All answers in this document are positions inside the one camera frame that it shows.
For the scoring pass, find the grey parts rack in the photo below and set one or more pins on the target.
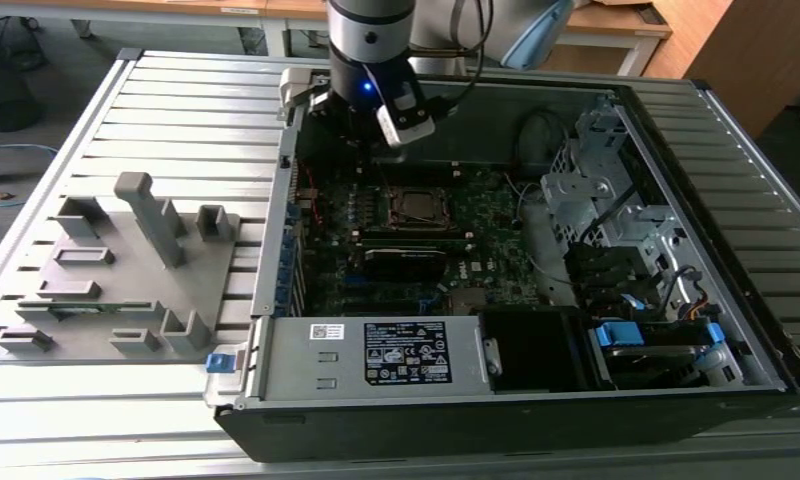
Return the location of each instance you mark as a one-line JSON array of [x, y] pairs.
[[134, 300]]

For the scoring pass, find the CPU silver plate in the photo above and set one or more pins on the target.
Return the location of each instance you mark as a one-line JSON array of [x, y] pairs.
[[422, 205]]

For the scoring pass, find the grey floor stand base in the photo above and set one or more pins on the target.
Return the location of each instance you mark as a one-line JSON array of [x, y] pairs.
[[1, 167]]

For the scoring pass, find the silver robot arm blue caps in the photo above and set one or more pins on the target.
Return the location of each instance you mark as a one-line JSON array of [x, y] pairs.
[[370, 30]]

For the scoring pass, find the wooden cabinet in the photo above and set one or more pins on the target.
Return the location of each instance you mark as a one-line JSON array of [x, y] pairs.
[[761, 50]]

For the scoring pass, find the black graphics card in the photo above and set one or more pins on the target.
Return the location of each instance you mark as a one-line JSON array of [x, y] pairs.
[[403, 265]]

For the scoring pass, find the blue case latch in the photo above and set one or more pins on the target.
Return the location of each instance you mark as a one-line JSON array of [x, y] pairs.
[[219, 363]]

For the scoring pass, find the grey power supply unit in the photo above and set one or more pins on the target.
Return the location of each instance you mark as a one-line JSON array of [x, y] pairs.
[[307, 365]]

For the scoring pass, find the black plastic drive bracket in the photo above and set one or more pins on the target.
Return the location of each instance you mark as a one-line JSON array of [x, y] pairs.
[[608, 270]]

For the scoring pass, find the black expansion slot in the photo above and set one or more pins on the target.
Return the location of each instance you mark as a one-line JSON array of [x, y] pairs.
[[383, 307], [383, 291]]

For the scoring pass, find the grey chipset heatsink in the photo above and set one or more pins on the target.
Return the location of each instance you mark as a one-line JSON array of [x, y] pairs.
[[469, 297]]

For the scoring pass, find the wooden desk white frame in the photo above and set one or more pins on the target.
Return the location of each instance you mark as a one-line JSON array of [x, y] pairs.
[[614, 30], [141, 4]]

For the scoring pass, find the green motherboard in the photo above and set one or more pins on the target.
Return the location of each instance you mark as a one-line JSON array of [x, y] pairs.
[[501, 250]]

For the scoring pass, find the silver drive cage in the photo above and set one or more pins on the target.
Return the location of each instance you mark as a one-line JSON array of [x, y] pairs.
[[574, 187]]

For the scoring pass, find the black RAM slot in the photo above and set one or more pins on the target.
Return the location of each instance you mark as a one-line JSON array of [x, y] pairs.
[[414, 232]]

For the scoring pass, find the CPU socket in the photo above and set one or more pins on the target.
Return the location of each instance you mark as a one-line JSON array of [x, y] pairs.
[[391, 224]]

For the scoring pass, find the black bin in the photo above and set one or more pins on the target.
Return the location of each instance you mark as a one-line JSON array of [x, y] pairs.
[[10, 112]]

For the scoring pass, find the black PC case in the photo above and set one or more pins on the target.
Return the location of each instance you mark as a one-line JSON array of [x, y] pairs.
[[441, 435]]

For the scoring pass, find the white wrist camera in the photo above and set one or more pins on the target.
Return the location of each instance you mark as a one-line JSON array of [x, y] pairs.
[[403, 130]]

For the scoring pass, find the hard disk in blue carrier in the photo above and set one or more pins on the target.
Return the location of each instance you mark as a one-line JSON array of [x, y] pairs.
[[617, 334]]

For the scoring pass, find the black fan shroud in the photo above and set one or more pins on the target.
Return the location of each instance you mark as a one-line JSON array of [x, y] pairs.
[[534, 350]]

